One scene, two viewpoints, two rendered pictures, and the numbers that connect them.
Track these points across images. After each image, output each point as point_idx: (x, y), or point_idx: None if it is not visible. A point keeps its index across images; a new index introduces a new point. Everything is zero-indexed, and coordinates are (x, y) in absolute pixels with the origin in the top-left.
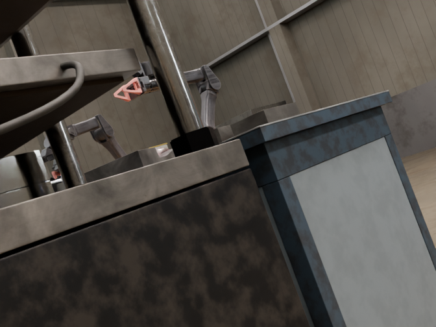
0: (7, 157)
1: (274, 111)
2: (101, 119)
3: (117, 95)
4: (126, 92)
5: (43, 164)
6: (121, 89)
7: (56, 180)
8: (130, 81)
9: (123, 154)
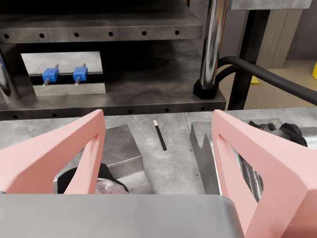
0: (30, 44)
1: None
2: None
3: (216, 136)
4: (258, 229)
5: (24, 63)
6: (250, 156)
7: (44, 82)
8: (29, 140)
9: None
